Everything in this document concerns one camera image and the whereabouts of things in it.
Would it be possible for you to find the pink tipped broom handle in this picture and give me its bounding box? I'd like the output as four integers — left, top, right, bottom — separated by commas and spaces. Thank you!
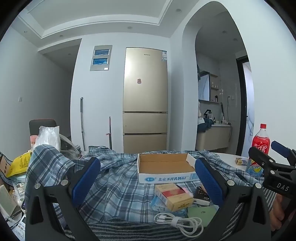
105, 116, 113, 150

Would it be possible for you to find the white charging cable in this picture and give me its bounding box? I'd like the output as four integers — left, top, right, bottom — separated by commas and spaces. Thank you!
154, 212, 204, 237

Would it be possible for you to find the grey electrical panel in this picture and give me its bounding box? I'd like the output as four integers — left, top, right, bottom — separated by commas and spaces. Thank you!
89, 45, 113, 72

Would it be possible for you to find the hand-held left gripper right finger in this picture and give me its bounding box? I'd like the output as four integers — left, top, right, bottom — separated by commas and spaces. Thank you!
195, 158, 272, 241

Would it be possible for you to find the green card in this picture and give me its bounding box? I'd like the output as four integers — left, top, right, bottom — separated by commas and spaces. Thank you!
187, 205, 220, 227

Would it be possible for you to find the blue plaid shirt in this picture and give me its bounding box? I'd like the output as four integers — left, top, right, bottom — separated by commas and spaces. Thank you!
24, 144, 278, 241

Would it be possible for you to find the black framed glass door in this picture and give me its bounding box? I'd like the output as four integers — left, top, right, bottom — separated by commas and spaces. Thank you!
236, 56, 255, 158

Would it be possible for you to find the shallow cardboard box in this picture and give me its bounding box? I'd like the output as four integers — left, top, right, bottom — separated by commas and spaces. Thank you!
137, 153, 201, 184

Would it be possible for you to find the yellow bag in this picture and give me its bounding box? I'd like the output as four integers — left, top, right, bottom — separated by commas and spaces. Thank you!
6, 152, 31, 178

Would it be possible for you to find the red iced tea bottle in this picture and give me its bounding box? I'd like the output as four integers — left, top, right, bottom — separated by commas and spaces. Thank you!
251, 123, 271, 160

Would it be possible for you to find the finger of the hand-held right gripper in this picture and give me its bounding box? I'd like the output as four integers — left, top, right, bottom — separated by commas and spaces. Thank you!
248, 146, 289, 176
271, 141, 296, 165

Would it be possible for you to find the beige carton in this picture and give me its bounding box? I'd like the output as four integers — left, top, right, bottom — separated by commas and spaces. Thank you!
0, 185, 22, 217

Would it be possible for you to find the grey chair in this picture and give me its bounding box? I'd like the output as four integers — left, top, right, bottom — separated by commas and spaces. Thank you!
29, 119, 58, 142

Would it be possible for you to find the red gold cigarette pack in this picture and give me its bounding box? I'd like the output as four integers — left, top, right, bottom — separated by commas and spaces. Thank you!
154, 183, 194, 212

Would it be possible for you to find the wall mirror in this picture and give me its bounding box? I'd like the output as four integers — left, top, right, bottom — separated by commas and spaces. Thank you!
199, 71, 211, 102

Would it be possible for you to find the wall shelf niche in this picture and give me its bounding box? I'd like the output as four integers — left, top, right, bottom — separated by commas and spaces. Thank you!
210, 74, 220, 103

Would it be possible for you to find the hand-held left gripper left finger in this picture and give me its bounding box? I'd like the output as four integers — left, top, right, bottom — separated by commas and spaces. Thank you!
25, 157, 102, 241

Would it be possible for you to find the light blue printed packet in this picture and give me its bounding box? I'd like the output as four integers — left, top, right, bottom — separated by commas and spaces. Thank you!
245, 159, 264, 175

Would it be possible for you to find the grey cap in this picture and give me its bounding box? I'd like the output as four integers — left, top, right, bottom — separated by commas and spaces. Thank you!
59, 134, 81, 159

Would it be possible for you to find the beige vanity cabinet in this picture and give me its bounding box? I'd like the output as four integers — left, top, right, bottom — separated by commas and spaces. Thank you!
195, 124, 232, 151

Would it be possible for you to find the black cigarette pack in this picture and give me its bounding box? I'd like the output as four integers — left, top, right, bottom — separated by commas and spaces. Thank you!
193, 185, 211, 206

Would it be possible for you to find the grey mop handle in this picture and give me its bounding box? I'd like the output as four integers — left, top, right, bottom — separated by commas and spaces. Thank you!
80, 97, 85, 151

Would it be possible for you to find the clear plastic bag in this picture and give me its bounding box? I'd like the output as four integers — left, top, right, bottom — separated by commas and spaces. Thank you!
35, 126, 61, 151

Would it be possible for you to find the dark blue cloth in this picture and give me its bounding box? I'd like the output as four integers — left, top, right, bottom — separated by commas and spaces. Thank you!
198, 118, 216, 133

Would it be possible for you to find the person's right hand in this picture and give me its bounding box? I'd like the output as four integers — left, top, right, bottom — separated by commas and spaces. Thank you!
270, 193, 289, 232

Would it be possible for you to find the gold refrigerator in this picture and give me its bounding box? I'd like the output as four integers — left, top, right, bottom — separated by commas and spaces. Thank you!
122, 47, 168, 154

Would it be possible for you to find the dark striped cloth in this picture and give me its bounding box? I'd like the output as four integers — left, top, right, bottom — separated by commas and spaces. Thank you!
65, 218, 232, 241

